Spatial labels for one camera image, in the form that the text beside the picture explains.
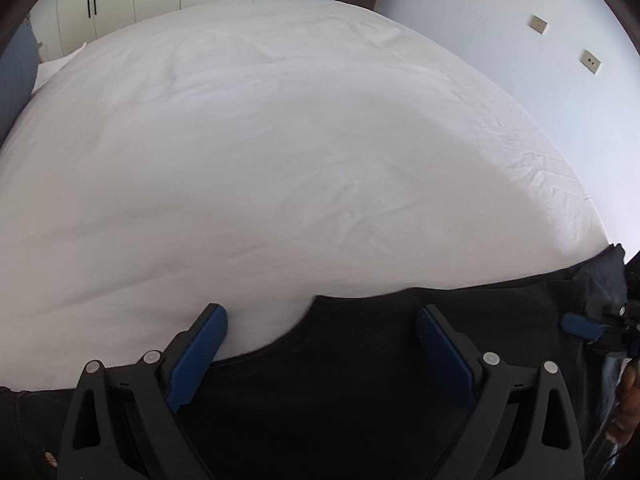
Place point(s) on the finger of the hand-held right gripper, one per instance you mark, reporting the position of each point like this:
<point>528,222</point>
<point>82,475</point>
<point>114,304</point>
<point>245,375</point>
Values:
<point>580,325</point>

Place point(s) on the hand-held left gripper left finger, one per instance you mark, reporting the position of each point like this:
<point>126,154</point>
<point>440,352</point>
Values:
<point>195,360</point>

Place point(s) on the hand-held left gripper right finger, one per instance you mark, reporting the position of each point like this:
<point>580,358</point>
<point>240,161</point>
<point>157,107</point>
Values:
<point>447,360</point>

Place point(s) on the black denim pants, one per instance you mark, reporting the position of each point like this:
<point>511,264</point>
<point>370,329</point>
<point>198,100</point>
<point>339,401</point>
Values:
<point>325,385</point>

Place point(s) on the person's right hand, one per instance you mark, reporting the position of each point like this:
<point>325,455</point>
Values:
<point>627,405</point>

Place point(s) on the white bed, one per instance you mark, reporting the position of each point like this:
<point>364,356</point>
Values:
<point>275,160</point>

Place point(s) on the blue duvet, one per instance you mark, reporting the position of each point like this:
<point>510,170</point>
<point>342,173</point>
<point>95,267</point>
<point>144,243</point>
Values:
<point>17,75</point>

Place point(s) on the wall socket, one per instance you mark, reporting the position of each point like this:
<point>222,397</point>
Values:
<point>591,62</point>
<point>539,24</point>

